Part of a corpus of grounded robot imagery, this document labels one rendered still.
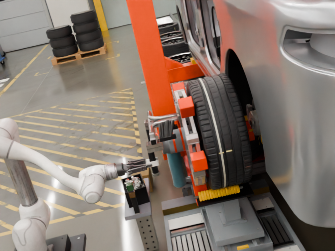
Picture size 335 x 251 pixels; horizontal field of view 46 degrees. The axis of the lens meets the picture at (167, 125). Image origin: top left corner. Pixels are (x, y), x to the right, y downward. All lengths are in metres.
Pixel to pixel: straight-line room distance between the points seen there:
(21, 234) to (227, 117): 1.32
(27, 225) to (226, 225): 1.20
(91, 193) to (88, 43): 8.69
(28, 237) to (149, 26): 1.46
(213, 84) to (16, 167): 1.22
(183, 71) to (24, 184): 2.70
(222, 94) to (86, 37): 8.61
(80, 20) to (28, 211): 8.30
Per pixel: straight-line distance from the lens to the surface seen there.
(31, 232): 2.45
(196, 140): 2.08
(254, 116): 2.35
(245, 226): 2.61
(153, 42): 2.62
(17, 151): 2.23
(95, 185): 2.08
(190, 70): 4.69
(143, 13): 2.60
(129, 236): 3.13
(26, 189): 2.53
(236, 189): 2.42
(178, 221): 3.00
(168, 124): 2.13
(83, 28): 10.53
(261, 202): 3.06
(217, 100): 2.10
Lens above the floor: 1.83
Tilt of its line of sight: 22 degrees down
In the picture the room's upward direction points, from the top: 13 degrees counter-clockwise
